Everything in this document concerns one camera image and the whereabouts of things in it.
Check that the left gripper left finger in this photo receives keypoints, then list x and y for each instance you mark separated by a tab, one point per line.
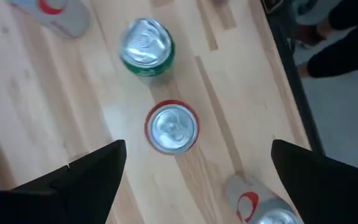
73	193

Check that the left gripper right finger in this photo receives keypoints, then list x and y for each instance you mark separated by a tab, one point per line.
331	193

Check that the silver red-logo soda can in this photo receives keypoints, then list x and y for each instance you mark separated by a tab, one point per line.
67	21
253	199

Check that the person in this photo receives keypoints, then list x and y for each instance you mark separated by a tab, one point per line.
346	53

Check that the green Sprite can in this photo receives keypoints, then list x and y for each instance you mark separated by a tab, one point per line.
146	43

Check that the black aluminium table frame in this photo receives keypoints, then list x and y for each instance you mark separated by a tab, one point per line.
305	109

